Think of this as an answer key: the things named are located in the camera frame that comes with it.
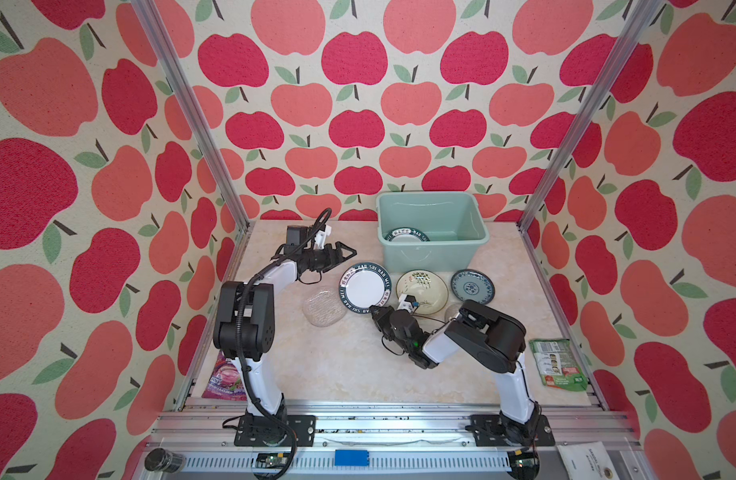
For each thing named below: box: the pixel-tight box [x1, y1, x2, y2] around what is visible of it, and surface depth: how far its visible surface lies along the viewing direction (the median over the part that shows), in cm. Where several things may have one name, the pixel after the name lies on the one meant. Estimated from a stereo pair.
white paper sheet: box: [556, 441, 621, 480], surface depth 70 cm
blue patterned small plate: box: [450, 268, 496, 305], surface depth 104 cm
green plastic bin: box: [376, 192, 490, 272], surface depth 110 cm
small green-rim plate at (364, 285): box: [339, 262, 392, 314], surface depth 100 cm
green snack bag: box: [529, 338, 588, 391], surface depth 86 cm
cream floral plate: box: [396, 269, 449, 315], surface depth 103 cm
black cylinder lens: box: [144, 448, 187, 473], surface depth 65 cm
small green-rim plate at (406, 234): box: [384, 227, 431, 242], surface depth 117 cm
